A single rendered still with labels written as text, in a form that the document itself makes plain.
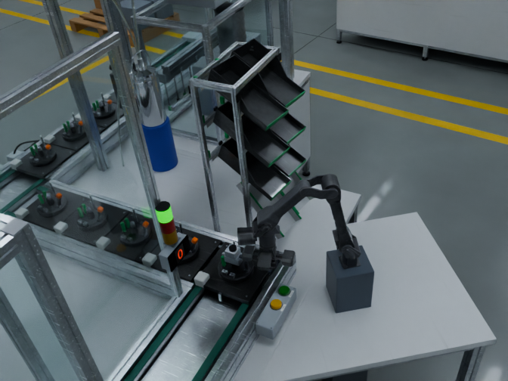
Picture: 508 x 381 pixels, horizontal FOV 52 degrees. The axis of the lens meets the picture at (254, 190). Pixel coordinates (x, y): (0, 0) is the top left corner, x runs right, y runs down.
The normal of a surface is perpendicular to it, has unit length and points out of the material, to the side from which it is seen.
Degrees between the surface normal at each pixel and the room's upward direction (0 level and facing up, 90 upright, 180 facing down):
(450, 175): 0
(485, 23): 90
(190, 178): 0
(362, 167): 0
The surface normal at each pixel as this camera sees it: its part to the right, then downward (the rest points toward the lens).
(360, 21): -0.58, 0.55
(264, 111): 0.26, -0.56
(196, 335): -0.08, -0.77
